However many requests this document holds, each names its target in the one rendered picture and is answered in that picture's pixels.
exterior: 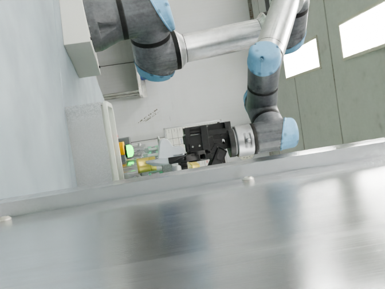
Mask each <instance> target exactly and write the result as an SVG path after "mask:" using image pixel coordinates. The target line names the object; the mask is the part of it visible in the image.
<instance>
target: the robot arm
mask: <svg viewBox="0 0 385 289"><path fill-rule="evenodd" d="M82 2H83V5H84V11H85V16H86V19H87V23H88V28H89V32H90V35H91V37H92V44H93V47H94V50H95V53H96V52H102V51H104V50H106V49H107V48H109V47H111V46H112V45H114V44H116V43H118V42H120V41H123V40H129V39H131V45H132V51H133V56H134V63H135V65H136V69H137V72H138V74H139V75H140V76H141V77H142V78H144V79H147V80H148V81H153V82H161V81H166V80H169V79H170V78H171V77H173V75H174V73H175V71H176V70H178V69H183V67H184V65H185V64H186V63H189V62H192V61H197V60H202V59H206V58H210V57H216V56H221V55H224V54H229V53H235V52H240V51H243V50H248V49H249V53H248V57H247V90H246V92H245V94H244V96H243V102H244V107H245V110H246V112H247V114H248V116H249V119H250V121H251V123H250V124H243V125H239V126H233V127H232V128H231V124H230V121H228V122H222V123H214V124H206V125H201V126H194V127H187V128H183V129H182V130H183V136H182V137H183V144H184V145H185V149H186V152H187V153H185V149H184V148H183V147H182V146H173V145H172V144H171V143H170V141H169V140H168V139H161V140H160V142H159V150H158V157H157V158H155V159H153V160H149V161H146V164H149V165H152V166H160V165H169V164H174V163H182V162H198V161H204V160H208V159H209V163H208V166H210V165H216V164H220V163H223V161H224V158H225V156H226V153H227V151H228V154H229V157H230V158H231V157H236V156H237V157H243V156H247V155H254V154H261V153H268V152H272V151H279V150H280V151H282V150H285V149H290V148H294V147H296V146H297V144H298V140H299V133H298V126H297V123H296V121H295V120H294V119H293V118H282V116H281V114H280V112H279V110H278V108H277V95H278V82H279V74H280V68H281V64H282V61H283V58H284V55H286V54H291V53H294V52H296V51H297V50H299V49H300V48H301V47H302V45H303V43H304V40H305V36H306V33H307V19H308V10H309V0H269V10H268V11H266V12H262V13H259V15H258V17H257V18H256V19H252V20H248V21H243V22H238V23H234V24H229V25H223V26H219V27H215V28H209V29H204V30H199V31H195V32H190V33H185V34H179V33H178V32H176V31H175V22H174V18H173V16H172V12H171V8H170V5H169V2H168V0H82ZM196 134H197V135H196ZM222 139H224V140H225V141H223V142H221V141H222ZM226 149H227V151H226Z"/></svg>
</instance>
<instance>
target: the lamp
mask: <svg viewBox="0 0 385 289"><path fill-rule="evenodd" d="M124 151H125V157H126V158H128V157H132V156H133V147H132V146H131V145H124Z"/></svg>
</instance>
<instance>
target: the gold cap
mask: <svg viewBox="0 0 385 289"><path fill-rule="evenodd" d="M153 159H155V157H154V156H153V157H146V158H137V159H136V163H137V170H138V173H144V172H148V171H155V170H157V168H156V166H152V165H149V164H146V161H149V160H153Z"/></svg>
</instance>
